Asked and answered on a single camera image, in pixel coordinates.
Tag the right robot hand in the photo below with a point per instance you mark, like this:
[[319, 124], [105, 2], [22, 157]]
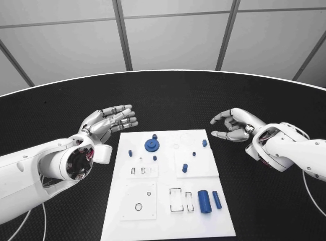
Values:
[[237, 124]]

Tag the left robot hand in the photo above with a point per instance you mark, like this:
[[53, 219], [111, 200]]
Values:
[[108, 120]]

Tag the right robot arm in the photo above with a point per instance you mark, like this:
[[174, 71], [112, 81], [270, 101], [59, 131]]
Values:
[[293, 150]]

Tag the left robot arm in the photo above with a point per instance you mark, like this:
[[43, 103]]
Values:
[[22, 173]]

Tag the white task board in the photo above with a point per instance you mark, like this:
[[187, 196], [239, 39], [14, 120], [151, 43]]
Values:
[[164, 188]]

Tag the blue plug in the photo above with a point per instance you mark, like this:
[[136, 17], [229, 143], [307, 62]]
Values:
[[203, 143]]

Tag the blue gear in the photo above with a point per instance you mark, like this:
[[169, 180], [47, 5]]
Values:
[[151, 145]]

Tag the thin blue cylinder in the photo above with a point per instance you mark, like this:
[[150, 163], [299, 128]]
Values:
[[216, 199]]

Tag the thick blue cylinder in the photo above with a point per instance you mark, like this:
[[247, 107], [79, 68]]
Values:
[[203, 201]]

